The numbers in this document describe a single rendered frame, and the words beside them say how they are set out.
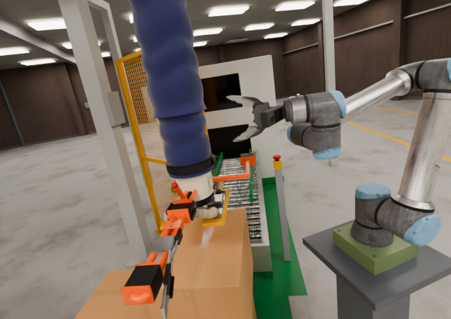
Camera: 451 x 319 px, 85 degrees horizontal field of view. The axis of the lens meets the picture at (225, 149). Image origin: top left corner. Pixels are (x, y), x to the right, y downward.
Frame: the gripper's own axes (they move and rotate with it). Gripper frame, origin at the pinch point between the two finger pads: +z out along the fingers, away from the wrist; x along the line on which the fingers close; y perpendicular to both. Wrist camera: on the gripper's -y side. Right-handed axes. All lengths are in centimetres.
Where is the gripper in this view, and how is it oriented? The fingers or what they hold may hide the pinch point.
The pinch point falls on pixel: (228, 119)
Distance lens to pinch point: 82.6
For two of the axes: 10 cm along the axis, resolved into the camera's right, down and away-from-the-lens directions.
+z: -9.8, 1.2, 1.4
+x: -1.5, -9.5, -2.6
